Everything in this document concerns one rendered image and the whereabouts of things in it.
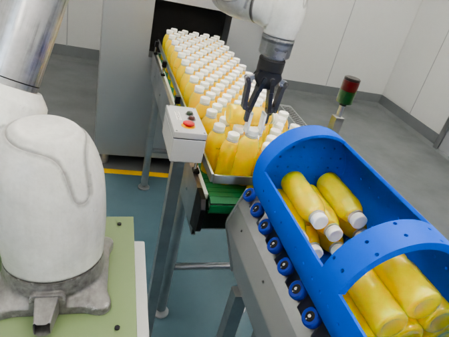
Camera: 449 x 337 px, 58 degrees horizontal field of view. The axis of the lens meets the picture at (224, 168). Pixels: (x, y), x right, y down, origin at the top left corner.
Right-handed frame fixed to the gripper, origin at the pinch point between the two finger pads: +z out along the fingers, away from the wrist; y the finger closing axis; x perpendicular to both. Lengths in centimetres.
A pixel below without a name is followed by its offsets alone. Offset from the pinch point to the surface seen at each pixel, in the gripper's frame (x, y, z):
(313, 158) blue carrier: -18.0, 11.9, 1.2
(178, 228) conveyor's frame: 24, -10, 61
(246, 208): -13.6, -1.3, 22.1
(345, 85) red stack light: 25, 43, -8
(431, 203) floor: 130, 244, 114
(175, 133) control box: -1.1, -23.8, 5.4
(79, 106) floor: 265, -59, 115
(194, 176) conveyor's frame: 7.7, -12.7, 25.2
